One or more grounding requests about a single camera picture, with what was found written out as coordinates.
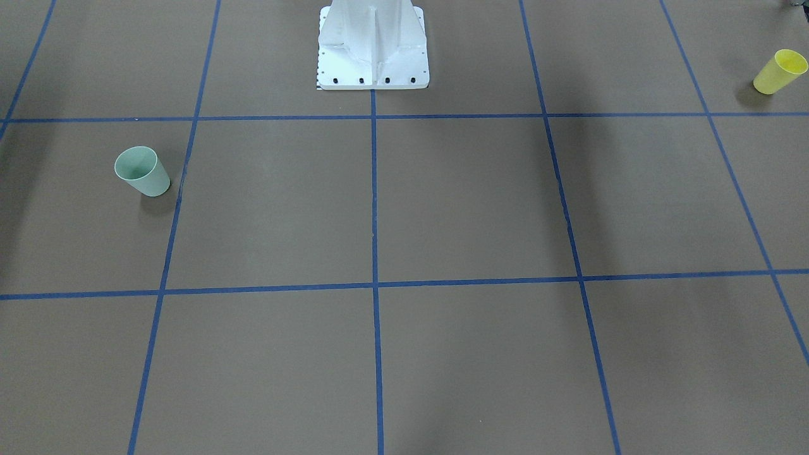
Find yellow plastic cup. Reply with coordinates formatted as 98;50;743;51
752;49;808;95

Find green plastic cup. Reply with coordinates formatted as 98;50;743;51
114;146;171;198

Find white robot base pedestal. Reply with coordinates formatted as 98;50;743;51
316;1;430;90

